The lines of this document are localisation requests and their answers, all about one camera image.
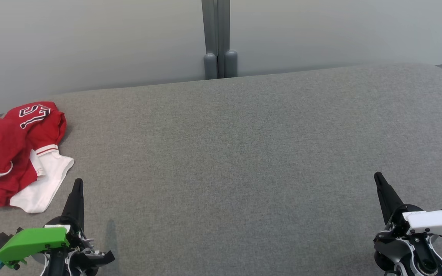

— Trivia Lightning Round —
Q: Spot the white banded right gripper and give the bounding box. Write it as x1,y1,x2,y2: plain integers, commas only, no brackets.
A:
374,172,442,236

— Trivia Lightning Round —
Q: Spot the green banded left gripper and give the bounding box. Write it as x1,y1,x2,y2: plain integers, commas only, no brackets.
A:
0,178,87,268

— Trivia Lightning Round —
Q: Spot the grey fabric sofa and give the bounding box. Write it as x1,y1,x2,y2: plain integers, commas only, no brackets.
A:
0,62,442,276

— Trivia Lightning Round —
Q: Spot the grey partition frame post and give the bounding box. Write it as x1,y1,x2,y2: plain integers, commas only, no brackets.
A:
201,0,239,80

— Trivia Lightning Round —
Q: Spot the red jersey with white sleeves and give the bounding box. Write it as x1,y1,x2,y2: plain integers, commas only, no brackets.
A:
4,102,74,213

